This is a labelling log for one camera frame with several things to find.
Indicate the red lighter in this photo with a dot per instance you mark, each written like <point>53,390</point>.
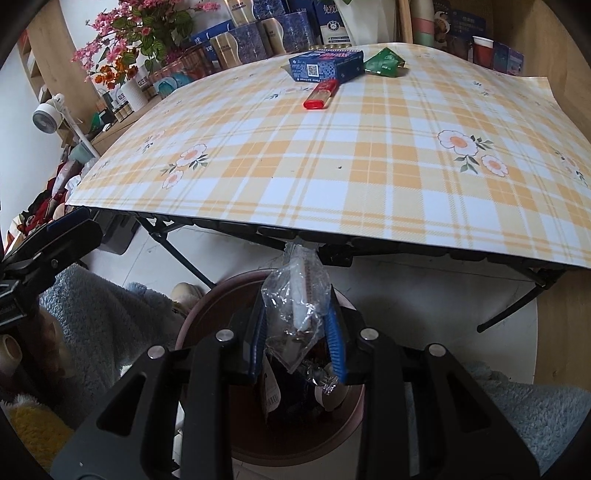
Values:
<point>321,94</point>

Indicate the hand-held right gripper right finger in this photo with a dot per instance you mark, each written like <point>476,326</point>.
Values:
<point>334,337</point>

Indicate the striped planter with pink flowers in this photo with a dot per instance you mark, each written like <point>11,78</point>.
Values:
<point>184,64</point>

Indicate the beige slipper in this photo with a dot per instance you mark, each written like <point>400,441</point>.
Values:
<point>187,295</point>

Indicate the pastel striped roll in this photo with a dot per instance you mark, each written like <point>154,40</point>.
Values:
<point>421,23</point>

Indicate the clear plastic wrapper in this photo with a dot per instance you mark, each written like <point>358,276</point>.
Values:
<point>295,295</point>

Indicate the dark storage box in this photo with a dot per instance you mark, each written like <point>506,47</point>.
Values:
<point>117,235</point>

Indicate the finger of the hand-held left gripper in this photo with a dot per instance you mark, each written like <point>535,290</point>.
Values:
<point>69,235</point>

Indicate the gold tray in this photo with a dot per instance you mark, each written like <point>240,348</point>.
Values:
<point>341,46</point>

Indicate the green packet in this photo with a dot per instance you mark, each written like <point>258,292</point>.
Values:
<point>383,62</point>

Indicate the grey fleece cloth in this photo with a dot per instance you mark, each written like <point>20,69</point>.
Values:
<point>92,314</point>

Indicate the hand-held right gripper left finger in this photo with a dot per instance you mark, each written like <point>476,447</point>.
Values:
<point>256,341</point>

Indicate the white desk fan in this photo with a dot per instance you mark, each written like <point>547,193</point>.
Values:
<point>46,113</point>

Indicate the dark printed box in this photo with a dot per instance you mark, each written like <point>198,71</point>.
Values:
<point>457,27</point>

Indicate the wooden wall shelf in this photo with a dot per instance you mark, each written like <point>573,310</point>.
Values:
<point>51,46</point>

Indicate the row of blue gift boxes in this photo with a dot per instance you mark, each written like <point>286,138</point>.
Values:
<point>268,32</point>

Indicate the small blue box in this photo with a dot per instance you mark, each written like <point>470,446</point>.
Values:
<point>508,57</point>

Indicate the white pot with orange flowers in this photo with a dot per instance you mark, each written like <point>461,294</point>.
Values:
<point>134,94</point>

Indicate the red cup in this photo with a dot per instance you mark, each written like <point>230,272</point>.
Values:
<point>483,53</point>

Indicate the yellow checked floral tablecloth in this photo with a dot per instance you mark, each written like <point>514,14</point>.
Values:
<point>369,175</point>

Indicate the black folding table frame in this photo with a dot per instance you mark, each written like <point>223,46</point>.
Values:
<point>332,254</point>

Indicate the wooden side table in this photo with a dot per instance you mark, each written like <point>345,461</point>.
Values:
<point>134,120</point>

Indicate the yellow plush toy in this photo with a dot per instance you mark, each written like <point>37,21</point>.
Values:
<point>32,429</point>

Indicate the pink trash bin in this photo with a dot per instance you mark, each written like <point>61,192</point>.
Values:
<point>249,429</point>

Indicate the blue cardboard box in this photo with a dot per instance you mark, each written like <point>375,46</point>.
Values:
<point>323,64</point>

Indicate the pile of plush toys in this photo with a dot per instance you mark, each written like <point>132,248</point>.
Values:
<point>51,194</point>

